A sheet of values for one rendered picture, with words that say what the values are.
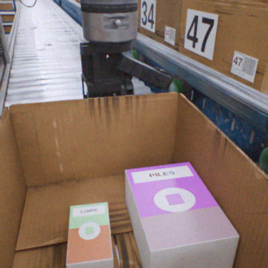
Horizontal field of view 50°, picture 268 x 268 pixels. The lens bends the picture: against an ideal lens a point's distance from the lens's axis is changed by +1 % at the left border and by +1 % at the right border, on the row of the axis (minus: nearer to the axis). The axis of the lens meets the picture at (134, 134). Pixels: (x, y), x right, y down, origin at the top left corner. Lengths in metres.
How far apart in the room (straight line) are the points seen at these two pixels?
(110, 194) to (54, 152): 0.12
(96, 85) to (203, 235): 0.28
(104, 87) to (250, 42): 0.34
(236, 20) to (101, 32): 0.36
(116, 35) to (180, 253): 0.32
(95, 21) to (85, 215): 0.28
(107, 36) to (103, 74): 0.07
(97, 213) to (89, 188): 0.12
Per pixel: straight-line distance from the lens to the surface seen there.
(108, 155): 0.54
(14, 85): 1.16
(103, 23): 0.46
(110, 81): 0.50
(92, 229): 0.41
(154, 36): 1.16
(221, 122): 0.73
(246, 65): 0.69
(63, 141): 0.52
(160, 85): 0.53
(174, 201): 0.41
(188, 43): 0.90
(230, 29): 0.74
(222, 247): 0.39
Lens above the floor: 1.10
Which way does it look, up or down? 29 degrees down
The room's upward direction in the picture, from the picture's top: straight up
